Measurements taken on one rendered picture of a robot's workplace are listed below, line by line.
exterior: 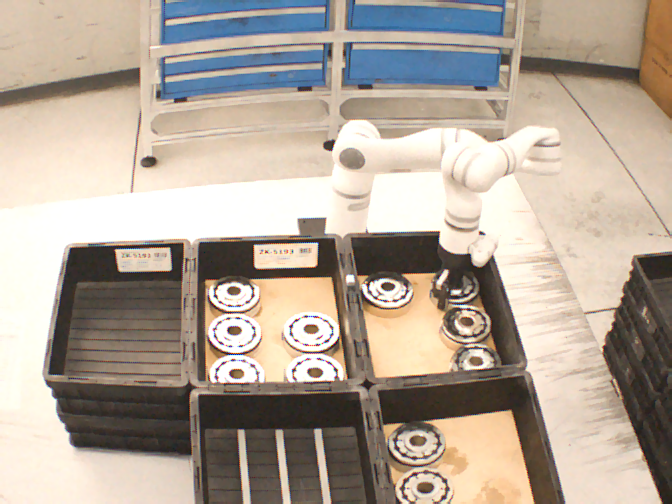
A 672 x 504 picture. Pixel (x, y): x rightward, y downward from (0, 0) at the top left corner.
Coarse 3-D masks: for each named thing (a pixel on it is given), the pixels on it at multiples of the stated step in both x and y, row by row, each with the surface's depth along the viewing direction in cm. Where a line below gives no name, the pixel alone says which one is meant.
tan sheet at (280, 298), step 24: (264, 288) 168; (288, 288) 168; (312, 288) 168; (264, 312) 162; (288, 312) 163; (336, 312) 163; (264, 336) 157; (216, 360) 151; (264, 360) 152; (288, 360) 153; (336, 360) 153
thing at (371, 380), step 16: (352, 256) 161; (352, 272) 157; (496, 272) 159; (352, 288) 154; (512, 320) 149; (512, 336) 146; (368, 352) 142; (368, 368) 139; (480, 368) 139; (496, 368) 139; (512, 368) 139; (368, 384) 137
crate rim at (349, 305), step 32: (192, 256) 159; (192, 288) 152; (192, 320) 145; (352, 320) 148; (192, 352) 139; (192, 384) 133; (224, 384) 134; (256, 384) 135; (288, 384) 135; (320, 384) 135; (352, 384) 136
